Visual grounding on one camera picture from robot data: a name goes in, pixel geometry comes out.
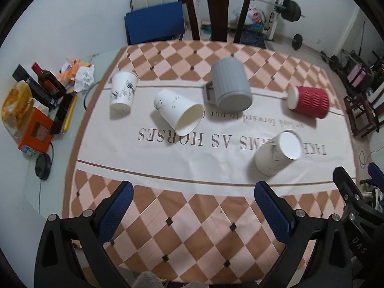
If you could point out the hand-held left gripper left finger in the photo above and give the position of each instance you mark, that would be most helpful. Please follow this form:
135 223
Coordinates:
118 205

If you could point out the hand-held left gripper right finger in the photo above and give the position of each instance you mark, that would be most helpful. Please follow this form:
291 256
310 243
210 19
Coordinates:
271 208

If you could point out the blue board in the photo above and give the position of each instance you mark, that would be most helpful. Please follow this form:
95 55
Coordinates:
154 22

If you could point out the red ribbed paper cup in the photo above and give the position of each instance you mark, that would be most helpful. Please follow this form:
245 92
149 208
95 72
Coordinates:
309 100

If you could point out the dark wooden chair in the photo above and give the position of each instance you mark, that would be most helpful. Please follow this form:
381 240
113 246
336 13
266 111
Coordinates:
217 9

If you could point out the grey ribbed mug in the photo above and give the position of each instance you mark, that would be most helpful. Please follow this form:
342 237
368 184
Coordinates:
229 85

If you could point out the crumpled white paper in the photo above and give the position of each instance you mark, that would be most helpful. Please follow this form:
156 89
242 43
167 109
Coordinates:
84 78

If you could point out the barbell with black plates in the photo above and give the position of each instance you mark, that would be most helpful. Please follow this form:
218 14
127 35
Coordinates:
291 9

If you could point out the checkered printed tablecloth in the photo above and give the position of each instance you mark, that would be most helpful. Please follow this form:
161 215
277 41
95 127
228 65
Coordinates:
192 162

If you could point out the white plastic bag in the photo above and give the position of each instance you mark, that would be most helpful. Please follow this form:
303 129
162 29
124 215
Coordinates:
255 15

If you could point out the long black box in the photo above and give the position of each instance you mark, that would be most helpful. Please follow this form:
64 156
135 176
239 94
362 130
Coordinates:
31 85

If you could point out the small black barbell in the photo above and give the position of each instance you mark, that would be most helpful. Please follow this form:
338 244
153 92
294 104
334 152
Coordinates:
297 41

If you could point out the dark wooden stool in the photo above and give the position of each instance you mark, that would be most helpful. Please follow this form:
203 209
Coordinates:
361 115

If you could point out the yellow stick packet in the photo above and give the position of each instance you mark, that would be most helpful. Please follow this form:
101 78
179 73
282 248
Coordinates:
69 112

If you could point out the black exercise equipment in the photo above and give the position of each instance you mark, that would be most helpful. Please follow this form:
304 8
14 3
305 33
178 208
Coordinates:
357 69

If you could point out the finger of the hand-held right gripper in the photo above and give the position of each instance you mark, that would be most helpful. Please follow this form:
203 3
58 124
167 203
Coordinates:
349 190
376 174

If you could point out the white weight rack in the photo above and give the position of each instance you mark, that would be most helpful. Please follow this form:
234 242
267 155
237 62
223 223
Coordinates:
277 9

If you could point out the orange white snack bag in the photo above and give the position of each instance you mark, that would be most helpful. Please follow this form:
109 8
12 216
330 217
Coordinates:
69 70

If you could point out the brown glass bottle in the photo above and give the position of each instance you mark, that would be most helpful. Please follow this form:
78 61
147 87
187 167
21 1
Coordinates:
48 79

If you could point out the grey fuzzy cloth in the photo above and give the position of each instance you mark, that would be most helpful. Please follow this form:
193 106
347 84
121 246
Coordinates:
156 280

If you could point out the black round disc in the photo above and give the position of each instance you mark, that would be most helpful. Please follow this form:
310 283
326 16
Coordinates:
42 166

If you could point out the white printed paper cup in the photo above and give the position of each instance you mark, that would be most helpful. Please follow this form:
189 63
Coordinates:
277 153
123 91
177 111

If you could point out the orange window box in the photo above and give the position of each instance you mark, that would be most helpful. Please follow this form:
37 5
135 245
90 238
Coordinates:
37 129

